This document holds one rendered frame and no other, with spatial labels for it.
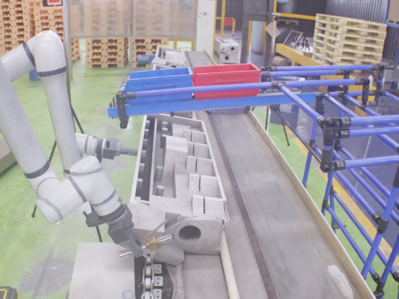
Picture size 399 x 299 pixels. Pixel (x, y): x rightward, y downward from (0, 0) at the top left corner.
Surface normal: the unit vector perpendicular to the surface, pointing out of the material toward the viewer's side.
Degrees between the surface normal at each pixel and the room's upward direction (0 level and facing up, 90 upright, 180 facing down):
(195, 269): 0
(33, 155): 87
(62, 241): 0
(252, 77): 92
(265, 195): 0
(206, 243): 90
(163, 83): 92
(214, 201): 22
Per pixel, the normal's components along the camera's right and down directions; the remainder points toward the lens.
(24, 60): 0.40, 0.39
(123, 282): 0.04, -0.91
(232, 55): 0.07, 0.41
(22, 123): 0.90, 0.10
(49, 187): -0.22, -0.78
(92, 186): 0.56, 0.14
